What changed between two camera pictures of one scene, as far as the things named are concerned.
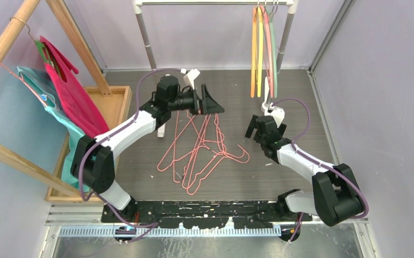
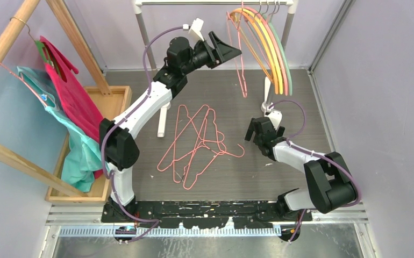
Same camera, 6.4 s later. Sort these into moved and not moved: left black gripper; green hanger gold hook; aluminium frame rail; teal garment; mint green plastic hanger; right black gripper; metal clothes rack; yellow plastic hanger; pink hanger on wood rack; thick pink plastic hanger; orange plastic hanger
Moved: left black gripper; thick pink plastic hanger; mint green plastic hanger; orange plastic hanger; yellow plastic hanger
Not moved: green hanger gold hook; right black gripper; metal clothes rack; aluminium frame rail; pink hanger on wood rack; teal garment
